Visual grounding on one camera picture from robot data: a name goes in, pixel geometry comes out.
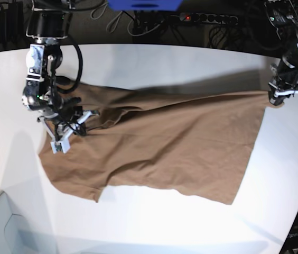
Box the brown t-shirt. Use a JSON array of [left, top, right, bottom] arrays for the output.
[[39, 84, 272, 205]]

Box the grey looped cable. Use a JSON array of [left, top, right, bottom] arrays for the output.
[[90, 5, 144, 37]]

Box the black power strip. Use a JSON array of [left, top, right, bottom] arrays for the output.
[[179, 13, 239, 25]]

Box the grey bin at corner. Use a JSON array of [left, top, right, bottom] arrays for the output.
[[0, 192, 28, 253]]

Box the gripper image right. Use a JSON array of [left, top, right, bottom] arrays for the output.
[[268, 63, 298, 106]]

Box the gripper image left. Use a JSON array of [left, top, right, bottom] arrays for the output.
[[37, 106, 99, 141]]

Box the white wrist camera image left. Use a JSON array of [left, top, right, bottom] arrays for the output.
[[50, 139, 70, 154]]

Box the blue plastic box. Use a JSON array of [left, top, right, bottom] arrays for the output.
[[107, 0, 182, 11]]

